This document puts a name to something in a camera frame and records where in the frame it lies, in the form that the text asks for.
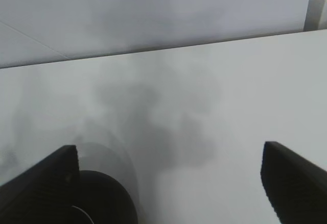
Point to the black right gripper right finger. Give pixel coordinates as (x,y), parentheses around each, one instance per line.
(295,187)

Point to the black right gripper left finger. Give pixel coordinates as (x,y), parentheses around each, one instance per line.
(45,192)

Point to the small black teacup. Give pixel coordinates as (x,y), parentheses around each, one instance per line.
(101,199)

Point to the white vertical post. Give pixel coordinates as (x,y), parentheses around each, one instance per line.
(315,16)

